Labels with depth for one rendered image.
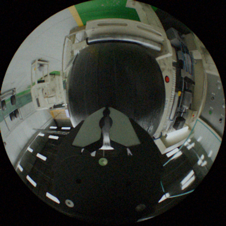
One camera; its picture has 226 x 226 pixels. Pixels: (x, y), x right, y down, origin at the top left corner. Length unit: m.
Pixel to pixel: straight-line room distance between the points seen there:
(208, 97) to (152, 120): 0.59
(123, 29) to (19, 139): 11.51
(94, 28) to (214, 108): 0.81
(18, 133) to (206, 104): 11.88
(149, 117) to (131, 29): 0.34
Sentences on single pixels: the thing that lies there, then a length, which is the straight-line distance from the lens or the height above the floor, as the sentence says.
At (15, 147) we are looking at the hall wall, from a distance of 11.36.
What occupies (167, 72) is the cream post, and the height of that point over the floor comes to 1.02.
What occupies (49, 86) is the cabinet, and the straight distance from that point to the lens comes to 4.54.
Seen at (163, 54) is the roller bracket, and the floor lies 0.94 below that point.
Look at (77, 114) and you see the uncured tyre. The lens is 0.16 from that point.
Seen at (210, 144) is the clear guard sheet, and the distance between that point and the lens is 0.71.
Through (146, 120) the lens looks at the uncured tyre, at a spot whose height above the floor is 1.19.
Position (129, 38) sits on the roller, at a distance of 0.34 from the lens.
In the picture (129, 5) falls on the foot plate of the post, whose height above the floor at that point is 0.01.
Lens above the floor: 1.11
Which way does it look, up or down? 24 degrees up
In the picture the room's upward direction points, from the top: 178 degrees clockwise
